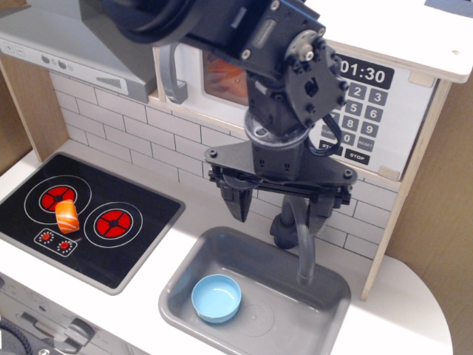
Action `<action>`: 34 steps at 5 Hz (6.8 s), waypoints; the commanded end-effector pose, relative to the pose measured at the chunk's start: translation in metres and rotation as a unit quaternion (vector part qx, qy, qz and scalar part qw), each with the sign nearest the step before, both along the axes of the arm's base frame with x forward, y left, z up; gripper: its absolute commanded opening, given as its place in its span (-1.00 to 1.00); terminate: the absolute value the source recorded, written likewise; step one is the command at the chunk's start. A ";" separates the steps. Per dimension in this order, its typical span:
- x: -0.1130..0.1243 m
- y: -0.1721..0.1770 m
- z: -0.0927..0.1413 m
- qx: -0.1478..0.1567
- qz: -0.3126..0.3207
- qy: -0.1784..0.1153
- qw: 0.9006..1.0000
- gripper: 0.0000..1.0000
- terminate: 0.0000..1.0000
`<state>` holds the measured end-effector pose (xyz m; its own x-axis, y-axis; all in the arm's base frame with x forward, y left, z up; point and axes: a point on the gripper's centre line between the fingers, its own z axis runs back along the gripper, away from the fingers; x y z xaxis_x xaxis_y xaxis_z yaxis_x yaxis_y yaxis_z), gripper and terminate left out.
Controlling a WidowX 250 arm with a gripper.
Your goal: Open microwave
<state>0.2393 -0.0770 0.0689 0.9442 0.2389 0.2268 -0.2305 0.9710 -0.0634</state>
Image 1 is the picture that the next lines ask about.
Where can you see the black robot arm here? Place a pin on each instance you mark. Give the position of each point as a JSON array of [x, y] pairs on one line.
[[293, 81]]

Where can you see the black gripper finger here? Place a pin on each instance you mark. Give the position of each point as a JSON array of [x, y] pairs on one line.
[[237, 195], [321, 209]]

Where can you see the white toy microwave door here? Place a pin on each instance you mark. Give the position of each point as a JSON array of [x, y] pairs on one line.
[[385, 106]]

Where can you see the grey sink basin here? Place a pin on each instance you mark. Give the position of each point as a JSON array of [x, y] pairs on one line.
[[276, 315]]

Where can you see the salmon sushi toy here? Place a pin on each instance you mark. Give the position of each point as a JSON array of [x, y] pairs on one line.
[[67, 217]]

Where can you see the orange toy carrot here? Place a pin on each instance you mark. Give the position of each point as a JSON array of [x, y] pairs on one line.
[[224, 80]]

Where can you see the dark grey faucet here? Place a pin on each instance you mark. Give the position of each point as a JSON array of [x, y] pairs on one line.
[[289, 229]]

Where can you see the black toy stove top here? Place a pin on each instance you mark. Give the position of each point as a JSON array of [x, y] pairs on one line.
[[121, 222]]

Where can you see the white wooden microwave cabinet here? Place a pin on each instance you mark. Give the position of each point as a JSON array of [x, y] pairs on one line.
[[400, 59]]

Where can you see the grey range hood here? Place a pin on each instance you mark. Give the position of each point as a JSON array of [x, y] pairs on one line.
[[77, 39]]

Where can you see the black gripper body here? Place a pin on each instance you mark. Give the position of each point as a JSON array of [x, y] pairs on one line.
[[290, 172]]

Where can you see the light blue bowl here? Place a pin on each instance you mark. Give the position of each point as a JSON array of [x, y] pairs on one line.
[[216, 298]]

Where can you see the grey oven front handle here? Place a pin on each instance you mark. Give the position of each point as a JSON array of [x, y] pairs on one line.
[[68, 340]]

